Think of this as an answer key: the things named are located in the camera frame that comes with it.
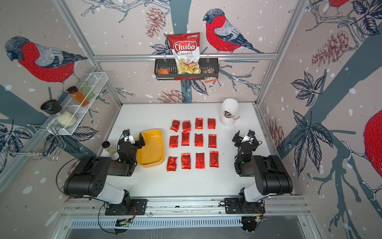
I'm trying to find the yellow storage box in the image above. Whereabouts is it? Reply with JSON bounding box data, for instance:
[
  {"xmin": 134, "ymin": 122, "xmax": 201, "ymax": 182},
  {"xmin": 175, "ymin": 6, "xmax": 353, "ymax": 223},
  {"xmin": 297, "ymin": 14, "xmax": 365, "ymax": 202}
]
[{"xmin": 137, "ymin": 129, "xmax": 165, "ymax": 168}]

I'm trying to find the eleventh red tea bag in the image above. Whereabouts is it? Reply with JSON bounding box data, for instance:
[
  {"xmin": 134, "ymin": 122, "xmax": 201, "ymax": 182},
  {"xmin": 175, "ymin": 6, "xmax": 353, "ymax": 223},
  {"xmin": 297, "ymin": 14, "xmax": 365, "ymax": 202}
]
[{"xmin": 169, "ymin": 135, "xmax": 179, "ymax": 148}]

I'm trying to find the twelfth red tea bag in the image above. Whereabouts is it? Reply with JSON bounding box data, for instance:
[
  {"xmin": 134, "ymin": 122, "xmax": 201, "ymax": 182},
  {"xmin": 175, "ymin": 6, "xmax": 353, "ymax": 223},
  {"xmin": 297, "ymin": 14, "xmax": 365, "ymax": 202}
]
[{"xmin": 170, "ymin": 119, "xmax": 181, "ymax": 132}]

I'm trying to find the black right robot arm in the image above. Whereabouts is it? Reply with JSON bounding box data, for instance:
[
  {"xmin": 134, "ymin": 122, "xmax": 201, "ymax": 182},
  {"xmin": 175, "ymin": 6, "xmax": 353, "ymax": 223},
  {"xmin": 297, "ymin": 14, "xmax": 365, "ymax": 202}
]
[{"xmin": 232, "ymin": 130, "xmax": 293, "ymax": 213}]

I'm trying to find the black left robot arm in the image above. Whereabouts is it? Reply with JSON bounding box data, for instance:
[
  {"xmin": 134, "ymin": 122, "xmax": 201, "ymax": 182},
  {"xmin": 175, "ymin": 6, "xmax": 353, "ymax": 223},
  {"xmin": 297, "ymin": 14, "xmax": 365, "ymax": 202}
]
[{"xmin": 63, "ymin": 129, "xmax": 145, "ymax": 215}]

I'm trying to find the small glass jar black lid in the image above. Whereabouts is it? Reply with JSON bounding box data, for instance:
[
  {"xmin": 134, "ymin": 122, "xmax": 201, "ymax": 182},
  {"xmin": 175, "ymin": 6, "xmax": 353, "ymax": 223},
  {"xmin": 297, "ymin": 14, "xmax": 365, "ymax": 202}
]
[{"xmin": 101, "ymin": 141, "xmax": 117, "ymax": 155}]

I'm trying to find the white mug with logo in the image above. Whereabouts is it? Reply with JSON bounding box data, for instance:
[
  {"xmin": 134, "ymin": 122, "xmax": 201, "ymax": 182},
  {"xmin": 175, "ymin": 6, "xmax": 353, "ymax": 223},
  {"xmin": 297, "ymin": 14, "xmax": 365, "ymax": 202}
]
[{"xmin": 220, "ymin": 99, "xmax": 240, "ymax": 126}]

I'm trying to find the black lid rice jar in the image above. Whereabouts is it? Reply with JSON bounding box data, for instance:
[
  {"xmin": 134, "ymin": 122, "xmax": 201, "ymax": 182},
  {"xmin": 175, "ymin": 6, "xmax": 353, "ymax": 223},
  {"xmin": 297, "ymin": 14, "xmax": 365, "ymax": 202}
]
[{"xmin": 40, "ymin": 100, "xmax": 78, "ymax": 127}]

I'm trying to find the green item on shelf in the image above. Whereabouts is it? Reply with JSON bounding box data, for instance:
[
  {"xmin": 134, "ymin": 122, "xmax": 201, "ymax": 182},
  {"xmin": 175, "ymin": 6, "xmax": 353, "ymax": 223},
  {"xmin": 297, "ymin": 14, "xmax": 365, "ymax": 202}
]
[{"xmin": 79, "ymin": 82, "xmax": 94, "ymax": 100}]

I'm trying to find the orange spice bottle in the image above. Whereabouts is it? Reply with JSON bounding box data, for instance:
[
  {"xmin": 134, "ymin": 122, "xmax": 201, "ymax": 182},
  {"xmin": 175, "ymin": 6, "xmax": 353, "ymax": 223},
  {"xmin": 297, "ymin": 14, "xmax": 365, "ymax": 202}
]
[{"xmin": 67, "ymin": 86, "xmax": 89, "ymax": 107}]

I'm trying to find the Chuba cassava chips bag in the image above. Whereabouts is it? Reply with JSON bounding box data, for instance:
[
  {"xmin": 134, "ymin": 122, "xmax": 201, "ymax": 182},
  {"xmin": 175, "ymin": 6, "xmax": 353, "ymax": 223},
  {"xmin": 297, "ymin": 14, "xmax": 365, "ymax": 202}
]
[{"xmin": 168, "ymin": 32, "xmax": 201, "ymax": 74}]

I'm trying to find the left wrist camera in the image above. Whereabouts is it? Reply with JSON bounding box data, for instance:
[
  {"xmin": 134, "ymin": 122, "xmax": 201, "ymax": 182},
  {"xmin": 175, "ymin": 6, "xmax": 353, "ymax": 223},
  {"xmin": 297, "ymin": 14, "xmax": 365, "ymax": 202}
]
[{"xmin": 122, "ymin": 129, "xmax": 135, "ymax": 144}]

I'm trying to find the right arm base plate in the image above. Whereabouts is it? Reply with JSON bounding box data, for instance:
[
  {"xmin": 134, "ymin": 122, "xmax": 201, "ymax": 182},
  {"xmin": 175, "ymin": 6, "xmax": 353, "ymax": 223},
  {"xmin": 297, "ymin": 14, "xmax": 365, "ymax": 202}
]
[{"xmin": 219, "ymin": 197, "xmax": 265, "ymax": 215}]

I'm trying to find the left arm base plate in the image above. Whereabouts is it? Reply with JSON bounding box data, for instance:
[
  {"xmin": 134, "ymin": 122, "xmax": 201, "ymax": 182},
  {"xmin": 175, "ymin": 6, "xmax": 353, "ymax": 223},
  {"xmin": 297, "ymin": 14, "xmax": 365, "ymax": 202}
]
[{"xmin": 105, "ymin": 199, "xmax": 148, "ymax": 216}]

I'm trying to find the white wire wall shelf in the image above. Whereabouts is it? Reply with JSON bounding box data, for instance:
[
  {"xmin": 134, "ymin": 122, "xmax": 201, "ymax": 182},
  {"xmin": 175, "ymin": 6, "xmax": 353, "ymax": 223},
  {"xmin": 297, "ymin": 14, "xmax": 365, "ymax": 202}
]
[{"xmin": 49, "ymin": 72, "xmax": 108, "ymax": 135}]

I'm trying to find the black wire wall basket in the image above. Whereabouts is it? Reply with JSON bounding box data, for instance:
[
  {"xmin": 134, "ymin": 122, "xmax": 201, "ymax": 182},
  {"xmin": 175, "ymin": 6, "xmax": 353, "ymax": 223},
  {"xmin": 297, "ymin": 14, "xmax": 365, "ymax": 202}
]
[{"xmin": 154, "ymin": 58, "xmax": 219, "ymax": 80}]

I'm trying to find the chrome wire rack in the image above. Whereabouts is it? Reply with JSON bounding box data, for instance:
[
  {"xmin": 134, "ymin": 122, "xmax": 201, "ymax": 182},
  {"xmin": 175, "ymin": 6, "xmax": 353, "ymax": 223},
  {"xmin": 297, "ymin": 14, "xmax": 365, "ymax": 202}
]
[{"xmin": 1, "ymin": 124, "xmax": 67, "ymax": 162}]

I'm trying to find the aluminium horizontal frame bar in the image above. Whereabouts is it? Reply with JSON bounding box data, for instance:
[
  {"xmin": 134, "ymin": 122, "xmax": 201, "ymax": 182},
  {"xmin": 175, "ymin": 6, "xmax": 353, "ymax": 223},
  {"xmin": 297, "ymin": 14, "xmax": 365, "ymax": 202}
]
[{"xmin": 93, "ymin": 53, "xmax": 279, "ymax": 62}]

